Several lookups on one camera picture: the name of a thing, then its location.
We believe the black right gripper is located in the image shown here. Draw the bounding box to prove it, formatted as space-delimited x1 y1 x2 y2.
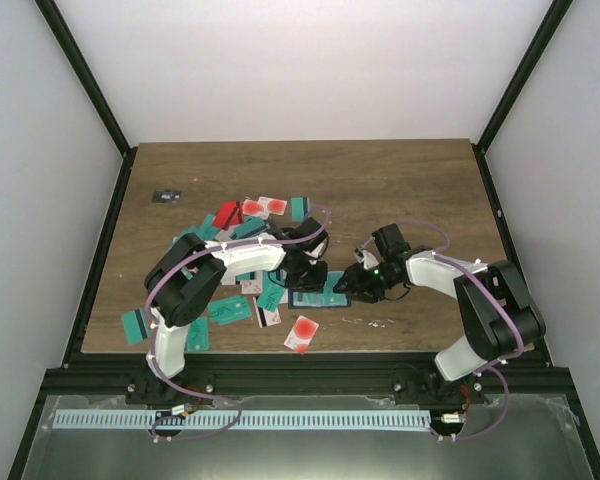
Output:
333 263 400 304

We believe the blue card holder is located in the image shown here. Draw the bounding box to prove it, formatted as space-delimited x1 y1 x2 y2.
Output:
287 272 354 310

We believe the teal VIP card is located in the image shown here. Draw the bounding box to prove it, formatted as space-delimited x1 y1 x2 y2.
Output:
208 296 252 326
299 272 349 306
186 316 210 353

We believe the white red circle card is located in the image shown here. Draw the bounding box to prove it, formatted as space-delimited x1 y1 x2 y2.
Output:
283 316 319 354

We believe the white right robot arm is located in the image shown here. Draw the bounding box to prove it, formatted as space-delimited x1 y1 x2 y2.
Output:
333 224 546 403

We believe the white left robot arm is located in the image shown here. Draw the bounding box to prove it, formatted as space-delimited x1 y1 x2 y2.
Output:
144 216 329 404

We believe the teal card black stripe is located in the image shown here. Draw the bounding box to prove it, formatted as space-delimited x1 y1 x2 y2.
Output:
121 309 150 345
291 196 311 222

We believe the white red blotch card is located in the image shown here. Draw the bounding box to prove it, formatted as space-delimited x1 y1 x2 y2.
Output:
242 197 287 218

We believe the red black striped card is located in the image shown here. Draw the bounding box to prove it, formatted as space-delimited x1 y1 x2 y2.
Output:
212 201 244 230

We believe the light blue slotted strip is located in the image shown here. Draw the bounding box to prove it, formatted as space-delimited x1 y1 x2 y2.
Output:
52 409 431 432

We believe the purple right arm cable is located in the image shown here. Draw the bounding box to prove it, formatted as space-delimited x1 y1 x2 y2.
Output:
359 219 526 371

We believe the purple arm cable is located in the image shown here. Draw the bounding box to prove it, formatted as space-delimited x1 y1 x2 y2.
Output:
144 203 332 351
359 219 526 371

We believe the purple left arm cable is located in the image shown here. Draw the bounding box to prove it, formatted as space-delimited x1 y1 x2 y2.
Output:
144 203 332 351

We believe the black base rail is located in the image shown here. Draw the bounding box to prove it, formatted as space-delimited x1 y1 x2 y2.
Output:
44 352 571 406

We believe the black frame post right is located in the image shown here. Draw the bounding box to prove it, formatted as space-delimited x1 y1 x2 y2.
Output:
478 0 574 149

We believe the black frame post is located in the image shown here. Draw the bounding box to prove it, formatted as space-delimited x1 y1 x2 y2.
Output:
33 0 132 152
478 0 574 149

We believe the black frame post left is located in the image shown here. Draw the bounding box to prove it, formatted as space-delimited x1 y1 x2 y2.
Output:
33 0 132 152

